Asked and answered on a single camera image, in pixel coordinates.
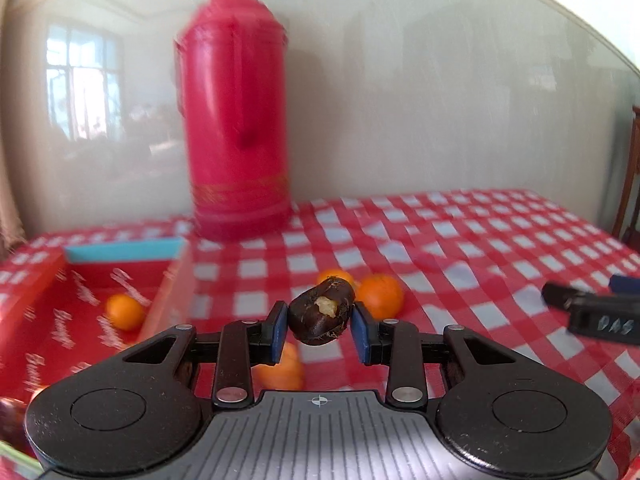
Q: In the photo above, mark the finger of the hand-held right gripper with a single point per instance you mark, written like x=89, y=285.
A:
x=557, y=295
x=627, y=284

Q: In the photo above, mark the red thermos flask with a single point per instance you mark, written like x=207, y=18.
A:
x=235, y=125

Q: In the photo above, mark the colourful cardboard box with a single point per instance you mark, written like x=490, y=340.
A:
x=55, y=320

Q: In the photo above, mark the small orange tangerine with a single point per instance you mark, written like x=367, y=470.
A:
x=334, y=275

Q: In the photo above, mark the whole dark mangosteen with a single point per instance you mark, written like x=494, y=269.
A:
x=9, y=420

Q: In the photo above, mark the red checkered tablecloth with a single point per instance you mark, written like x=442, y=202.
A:
x=475, y=240

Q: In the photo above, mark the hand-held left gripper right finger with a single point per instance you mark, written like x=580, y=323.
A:
x=361, y=335

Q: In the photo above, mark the split dark mangosteen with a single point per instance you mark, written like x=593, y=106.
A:
x=310, y=315

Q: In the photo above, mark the wrinkled orange fruit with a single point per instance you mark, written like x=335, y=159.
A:
x=287, y=375

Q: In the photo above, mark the brown wooden chair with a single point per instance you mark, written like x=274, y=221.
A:
x=631, y=195

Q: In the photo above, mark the round orange tangerine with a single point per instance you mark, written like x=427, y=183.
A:
x=382, y=296
x=125, y=311

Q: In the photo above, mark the beige lace curtain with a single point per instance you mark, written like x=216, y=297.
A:
x=7, y=220

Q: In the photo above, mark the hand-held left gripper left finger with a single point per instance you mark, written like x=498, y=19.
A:
x=279, y=332

